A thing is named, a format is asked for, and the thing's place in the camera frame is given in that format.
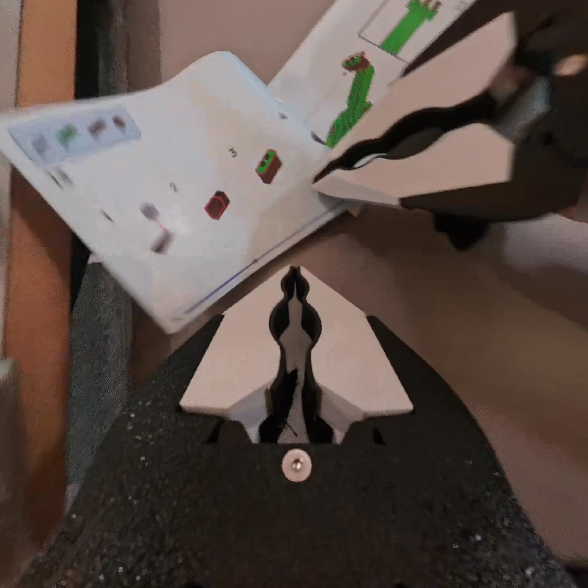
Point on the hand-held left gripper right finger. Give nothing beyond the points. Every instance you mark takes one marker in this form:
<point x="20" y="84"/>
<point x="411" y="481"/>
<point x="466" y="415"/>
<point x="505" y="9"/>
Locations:
<point x="358" y="367"/>

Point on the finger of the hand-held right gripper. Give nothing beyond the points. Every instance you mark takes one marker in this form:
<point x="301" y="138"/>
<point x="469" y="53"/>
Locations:
<point x="450" y="69"/>
<point x="436" y="170"/>

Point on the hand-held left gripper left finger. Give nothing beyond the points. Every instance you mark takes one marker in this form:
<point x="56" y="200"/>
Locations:
<point x="234" y="367"/>

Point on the light blue instruction booklet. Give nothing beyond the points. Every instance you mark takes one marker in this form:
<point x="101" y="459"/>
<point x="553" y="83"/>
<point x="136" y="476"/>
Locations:
<point x="183" y="160"/>

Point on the wood edged office desk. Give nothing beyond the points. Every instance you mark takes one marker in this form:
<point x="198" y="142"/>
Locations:
<point x="36" y="275"/>

